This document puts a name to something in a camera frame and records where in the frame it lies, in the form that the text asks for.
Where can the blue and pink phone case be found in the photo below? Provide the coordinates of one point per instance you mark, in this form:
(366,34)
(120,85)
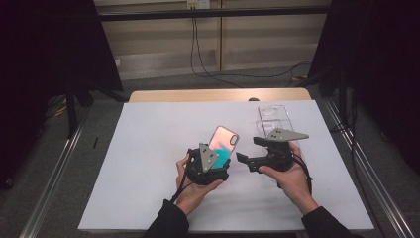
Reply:
(223,140)

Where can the white table mat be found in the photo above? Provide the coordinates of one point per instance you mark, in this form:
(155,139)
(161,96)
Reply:
(148,132)

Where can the person's right hand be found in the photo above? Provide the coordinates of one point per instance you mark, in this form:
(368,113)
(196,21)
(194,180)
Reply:
(295,185)

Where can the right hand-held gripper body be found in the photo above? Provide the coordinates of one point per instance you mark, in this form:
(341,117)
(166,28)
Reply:
(280,155)

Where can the light wooden table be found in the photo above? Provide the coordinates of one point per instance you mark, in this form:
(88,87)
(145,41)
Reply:
(198,95)

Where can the metal floor rail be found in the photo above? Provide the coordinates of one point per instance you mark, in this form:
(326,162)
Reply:
(52,185)
(369,168)

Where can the small black floor object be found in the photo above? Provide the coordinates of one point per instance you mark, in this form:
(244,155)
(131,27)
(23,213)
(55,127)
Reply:
(95,142)

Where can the person's left hand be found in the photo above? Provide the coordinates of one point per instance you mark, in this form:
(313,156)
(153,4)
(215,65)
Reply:
(191,195)

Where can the black horizontal bar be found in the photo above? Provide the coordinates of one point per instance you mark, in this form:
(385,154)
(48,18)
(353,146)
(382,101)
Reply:
(214,13)

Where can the black metal stand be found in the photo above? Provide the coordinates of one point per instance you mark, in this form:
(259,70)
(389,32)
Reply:
(71,112)

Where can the clear plastic storage box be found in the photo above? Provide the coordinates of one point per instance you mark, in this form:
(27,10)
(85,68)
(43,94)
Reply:
(274,115)

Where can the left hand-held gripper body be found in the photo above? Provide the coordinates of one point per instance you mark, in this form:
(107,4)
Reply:
(206,158)

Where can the white wall outlet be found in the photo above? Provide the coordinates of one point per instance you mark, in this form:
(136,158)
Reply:
(198,4)

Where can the black curtain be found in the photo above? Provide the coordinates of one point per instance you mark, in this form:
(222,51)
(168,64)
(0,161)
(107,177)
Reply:
(379,66)
(39,66)

